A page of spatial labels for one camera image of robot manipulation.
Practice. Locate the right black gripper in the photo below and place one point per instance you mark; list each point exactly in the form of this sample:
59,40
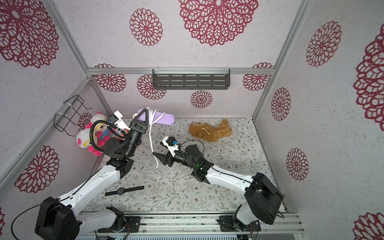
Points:
170,159

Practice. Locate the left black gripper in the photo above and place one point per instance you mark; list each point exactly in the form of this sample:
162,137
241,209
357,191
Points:
135,126

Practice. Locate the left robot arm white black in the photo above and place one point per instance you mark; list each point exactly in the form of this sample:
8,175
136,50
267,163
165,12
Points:
60,219

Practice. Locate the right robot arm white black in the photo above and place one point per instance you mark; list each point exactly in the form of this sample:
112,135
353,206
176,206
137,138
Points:
263,198

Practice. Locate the upper white pink doll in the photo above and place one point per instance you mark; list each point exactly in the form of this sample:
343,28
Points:
101,128

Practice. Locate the white pink doll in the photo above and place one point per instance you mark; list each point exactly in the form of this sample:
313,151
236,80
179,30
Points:
84,141
101,128

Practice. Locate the brown plush toy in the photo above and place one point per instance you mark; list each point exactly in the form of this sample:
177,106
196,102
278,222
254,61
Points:
210,133

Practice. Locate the black wrist watch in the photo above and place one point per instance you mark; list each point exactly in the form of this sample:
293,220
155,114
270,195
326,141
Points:
121,191

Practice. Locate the lower white pink doll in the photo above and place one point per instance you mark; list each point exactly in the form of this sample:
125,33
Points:
84,141

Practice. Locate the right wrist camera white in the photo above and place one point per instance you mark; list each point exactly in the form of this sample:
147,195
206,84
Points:
171,144

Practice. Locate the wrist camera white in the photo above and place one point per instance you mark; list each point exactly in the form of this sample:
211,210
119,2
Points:
117,119
171,144

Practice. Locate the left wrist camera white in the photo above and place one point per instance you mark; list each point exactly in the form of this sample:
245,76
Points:
117,119

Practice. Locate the dark grey wall shelf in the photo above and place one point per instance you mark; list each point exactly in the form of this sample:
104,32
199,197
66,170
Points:
191,79

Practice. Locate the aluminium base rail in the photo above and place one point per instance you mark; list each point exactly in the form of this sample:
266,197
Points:
213,223

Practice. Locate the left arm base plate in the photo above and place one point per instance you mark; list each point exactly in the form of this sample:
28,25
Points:
126,225

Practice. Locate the black wire basket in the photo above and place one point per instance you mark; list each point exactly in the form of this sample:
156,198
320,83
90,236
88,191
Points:
74,117

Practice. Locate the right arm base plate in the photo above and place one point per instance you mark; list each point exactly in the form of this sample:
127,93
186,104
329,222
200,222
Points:
238,224

